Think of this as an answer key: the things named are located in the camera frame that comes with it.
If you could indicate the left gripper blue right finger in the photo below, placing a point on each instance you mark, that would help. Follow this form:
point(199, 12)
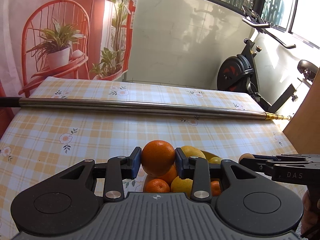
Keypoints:
point(188, 167)

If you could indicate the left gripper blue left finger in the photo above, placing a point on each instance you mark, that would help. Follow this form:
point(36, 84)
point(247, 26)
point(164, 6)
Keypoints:
point(120, 167)

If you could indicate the orange mandarin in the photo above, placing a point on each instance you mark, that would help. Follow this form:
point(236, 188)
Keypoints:
point(156, 186)
point(215, 188)
point(170, 175)
point(157, 157)

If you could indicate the large yellow grapefruit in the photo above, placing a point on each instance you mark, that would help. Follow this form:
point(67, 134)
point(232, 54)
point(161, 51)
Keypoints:
point(190, 151)

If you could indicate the yellow-green round fruit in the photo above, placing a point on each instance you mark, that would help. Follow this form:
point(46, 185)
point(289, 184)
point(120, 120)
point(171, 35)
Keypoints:
point(215, 160)

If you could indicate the small brown kiwi fruit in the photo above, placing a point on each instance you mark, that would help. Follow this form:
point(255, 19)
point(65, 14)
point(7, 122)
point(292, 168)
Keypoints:
point(246, 156)

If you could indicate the person's right hand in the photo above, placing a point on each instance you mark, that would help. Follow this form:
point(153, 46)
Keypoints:
point(310, 218)

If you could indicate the yellow lemon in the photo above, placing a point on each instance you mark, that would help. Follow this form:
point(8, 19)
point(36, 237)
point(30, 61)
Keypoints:
point(179, 185)

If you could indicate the beige round plate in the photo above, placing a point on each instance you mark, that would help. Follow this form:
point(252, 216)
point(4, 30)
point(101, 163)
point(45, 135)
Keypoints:
point(207, 154)

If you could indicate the brown wooden board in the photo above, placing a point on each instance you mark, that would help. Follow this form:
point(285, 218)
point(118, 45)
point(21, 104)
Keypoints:
point(303, 130)

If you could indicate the long steel pole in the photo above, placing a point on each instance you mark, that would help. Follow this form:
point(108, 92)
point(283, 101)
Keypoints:
point(137, 108)

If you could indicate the plaid floral tablecloth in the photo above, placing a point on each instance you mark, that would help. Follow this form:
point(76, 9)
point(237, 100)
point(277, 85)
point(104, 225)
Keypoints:
point(40, 143)

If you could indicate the black exercise bike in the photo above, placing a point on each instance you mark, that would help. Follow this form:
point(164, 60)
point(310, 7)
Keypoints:
point(275, 68)

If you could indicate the red printed backdrop curtain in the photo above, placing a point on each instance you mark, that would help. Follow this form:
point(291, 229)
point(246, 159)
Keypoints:
point(82, 39)

